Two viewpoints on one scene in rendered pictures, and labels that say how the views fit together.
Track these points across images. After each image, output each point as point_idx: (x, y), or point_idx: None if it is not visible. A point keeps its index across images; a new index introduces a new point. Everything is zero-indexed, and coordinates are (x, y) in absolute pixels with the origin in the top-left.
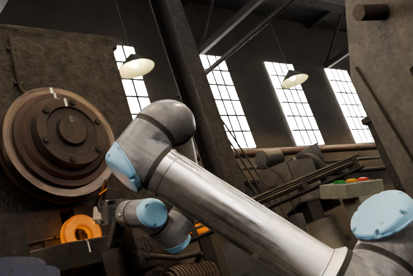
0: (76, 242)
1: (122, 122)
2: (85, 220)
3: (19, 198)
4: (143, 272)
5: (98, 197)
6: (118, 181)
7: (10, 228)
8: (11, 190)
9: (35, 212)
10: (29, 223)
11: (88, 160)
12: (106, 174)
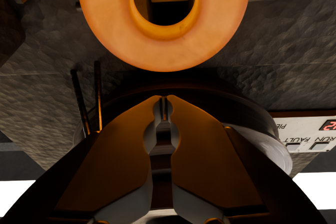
0: None
1: (51, 158)
2: (149, 53)
3: (242, 78)
4: None
5: (102, 109)
6: (39, 98)
7: (329, 33)
8: (251, 89)
9: (248, 64)
10: (275, 42)
11: (153, 211)
12: None
